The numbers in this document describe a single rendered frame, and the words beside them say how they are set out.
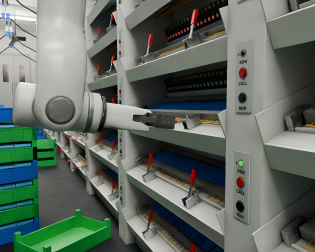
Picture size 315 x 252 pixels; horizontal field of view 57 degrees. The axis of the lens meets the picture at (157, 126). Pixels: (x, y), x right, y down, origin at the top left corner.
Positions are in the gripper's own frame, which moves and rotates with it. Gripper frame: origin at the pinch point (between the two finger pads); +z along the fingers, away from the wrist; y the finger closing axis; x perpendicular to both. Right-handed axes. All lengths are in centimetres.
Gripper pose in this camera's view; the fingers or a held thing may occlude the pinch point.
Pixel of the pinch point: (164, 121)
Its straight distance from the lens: 67.7
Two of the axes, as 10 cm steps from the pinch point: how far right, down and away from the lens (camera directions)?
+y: 4.2, 0.6, -9.1
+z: 9.0, 1.0, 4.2
